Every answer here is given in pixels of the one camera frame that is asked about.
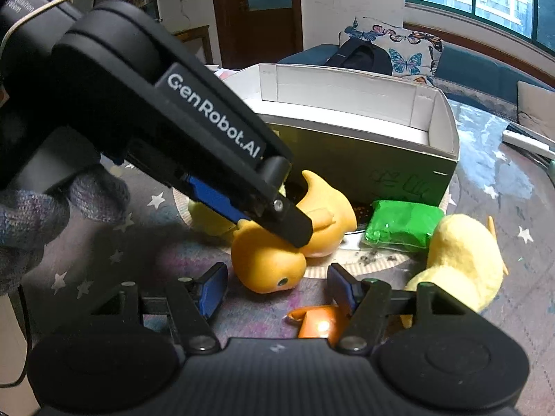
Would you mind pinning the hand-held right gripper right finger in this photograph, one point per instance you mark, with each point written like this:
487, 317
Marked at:
340, 288

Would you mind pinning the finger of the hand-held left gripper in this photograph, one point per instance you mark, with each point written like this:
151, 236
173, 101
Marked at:
290, 225
217, 201

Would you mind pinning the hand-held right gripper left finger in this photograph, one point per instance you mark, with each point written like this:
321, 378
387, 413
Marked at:
214, 290

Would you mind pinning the yellow plush chick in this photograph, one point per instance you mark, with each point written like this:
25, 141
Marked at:
208, 221
459, 260

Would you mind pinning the orange plastic toy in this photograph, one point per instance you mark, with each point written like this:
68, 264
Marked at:
316, 325

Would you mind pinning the yellow rubber duck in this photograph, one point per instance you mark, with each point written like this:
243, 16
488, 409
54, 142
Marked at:
264, 264

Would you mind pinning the green plastic packet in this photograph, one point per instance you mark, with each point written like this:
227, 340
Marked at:
399, 225

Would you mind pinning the white cardboard box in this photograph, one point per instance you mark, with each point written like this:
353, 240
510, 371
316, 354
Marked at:
347, 151

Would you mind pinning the person's left hand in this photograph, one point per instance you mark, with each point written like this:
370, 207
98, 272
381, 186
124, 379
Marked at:
30, 225

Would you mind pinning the star print tablecloth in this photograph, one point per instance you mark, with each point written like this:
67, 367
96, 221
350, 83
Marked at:
143, 242

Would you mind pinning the wooden desk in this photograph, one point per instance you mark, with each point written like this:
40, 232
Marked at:
197, 37

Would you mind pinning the tan rubber band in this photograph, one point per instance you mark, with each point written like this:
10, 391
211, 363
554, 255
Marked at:
43, 6

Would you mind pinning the dark wooden door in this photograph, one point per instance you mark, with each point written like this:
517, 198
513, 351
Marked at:
269, 30

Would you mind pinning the black backpack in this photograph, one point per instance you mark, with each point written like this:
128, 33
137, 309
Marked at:
364, 56

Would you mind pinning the butterfly print pillow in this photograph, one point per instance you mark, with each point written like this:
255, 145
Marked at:
407, 47

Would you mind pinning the blue sofa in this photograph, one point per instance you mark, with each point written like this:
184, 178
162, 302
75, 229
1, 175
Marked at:
468, 60

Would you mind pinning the beige cushion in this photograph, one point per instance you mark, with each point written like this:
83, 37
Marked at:
537, 104

